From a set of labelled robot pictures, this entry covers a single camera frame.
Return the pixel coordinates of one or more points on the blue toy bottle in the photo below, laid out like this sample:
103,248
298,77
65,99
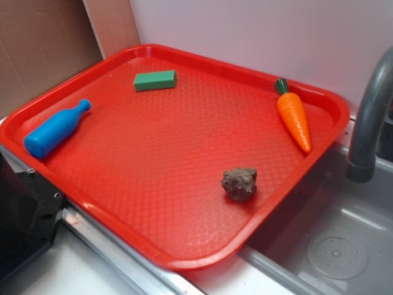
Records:
44,139

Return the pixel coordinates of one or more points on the grey toy sink basin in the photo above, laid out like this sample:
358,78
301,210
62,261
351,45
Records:
330,235

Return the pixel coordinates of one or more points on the orange toy carrot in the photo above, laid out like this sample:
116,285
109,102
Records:
293,114

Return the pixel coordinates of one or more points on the brown rock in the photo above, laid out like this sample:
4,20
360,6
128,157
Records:
240,183

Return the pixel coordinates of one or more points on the grey toy faucet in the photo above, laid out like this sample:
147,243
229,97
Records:
372,133

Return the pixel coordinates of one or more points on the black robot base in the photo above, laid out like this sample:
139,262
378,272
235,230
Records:
30,211

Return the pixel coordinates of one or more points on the brown cardboard panel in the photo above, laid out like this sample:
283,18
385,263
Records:
44,43

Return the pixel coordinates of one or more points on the green rectangular block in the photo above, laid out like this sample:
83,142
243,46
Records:
155,80

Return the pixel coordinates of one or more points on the red plastic tray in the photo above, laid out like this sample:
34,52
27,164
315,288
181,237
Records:
147,165

